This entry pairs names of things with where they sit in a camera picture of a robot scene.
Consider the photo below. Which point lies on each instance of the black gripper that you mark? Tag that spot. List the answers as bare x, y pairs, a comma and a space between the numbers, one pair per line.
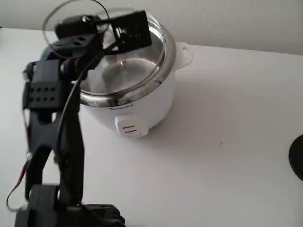
113, 33

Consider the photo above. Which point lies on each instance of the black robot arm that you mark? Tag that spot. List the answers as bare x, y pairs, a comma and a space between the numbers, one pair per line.
71, 142

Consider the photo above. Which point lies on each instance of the black round object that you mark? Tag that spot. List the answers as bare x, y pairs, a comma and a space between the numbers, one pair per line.
297, 158

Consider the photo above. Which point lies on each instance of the white bowl with metal rim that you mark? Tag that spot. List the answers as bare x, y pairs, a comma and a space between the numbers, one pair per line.
132, 59

